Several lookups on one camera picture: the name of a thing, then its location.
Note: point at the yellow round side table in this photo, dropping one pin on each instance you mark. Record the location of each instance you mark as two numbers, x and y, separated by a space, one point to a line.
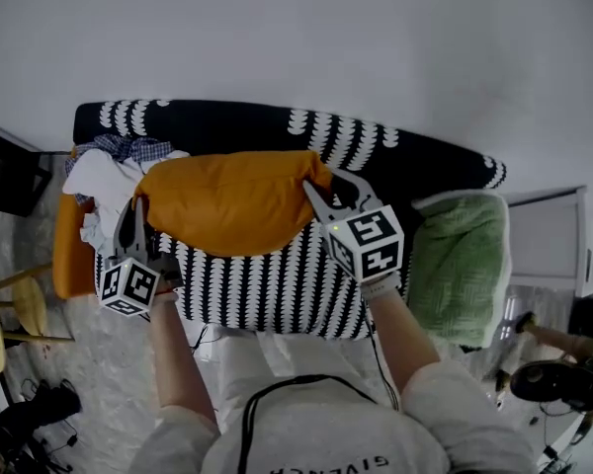
27 304

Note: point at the white crumpled cloth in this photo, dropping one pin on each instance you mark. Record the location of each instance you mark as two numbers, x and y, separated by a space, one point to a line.
104 181

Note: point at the person's right forearm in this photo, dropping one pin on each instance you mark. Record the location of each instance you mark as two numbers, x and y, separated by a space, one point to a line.
400 343

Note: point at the orange sofa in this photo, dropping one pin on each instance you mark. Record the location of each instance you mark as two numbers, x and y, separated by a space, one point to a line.
69 245

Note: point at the white cabinet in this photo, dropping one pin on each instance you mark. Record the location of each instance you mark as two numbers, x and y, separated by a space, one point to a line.
548 240

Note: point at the orange cushion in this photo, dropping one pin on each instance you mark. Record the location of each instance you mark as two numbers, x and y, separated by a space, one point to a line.
232 205

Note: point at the black tower cabinet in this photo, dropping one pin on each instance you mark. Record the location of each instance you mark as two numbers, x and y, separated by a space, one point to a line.
5 176

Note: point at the white wristband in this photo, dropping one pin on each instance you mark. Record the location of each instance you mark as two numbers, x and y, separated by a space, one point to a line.
381 287

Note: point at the pale blue cloth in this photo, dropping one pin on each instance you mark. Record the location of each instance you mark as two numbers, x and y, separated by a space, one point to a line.
91 232

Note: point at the blue checked cloth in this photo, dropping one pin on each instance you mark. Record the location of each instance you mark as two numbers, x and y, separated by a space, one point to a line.
143 148

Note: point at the person's left forearm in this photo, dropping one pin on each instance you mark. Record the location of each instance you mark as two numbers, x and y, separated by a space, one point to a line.
178 358

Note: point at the green white towel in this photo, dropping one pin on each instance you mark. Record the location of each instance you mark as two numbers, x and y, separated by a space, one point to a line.
454 264

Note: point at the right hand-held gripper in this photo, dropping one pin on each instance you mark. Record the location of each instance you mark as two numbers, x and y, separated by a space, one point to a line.
370 245

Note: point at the person's light trousers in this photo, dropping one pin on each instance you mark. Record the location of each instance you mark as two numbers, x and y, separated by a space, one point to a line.
296 358

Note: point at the black bag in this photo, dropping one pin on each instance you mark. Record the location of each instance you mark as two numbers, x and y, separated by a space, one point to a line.
34 413

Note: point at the person's white shirt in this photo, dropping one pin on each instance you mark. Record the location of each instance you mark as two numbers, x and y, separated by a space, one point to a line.
326 437

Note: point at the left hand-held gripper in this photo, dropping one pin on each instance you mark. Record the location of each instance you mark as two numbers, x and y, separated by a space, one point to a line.
128 284

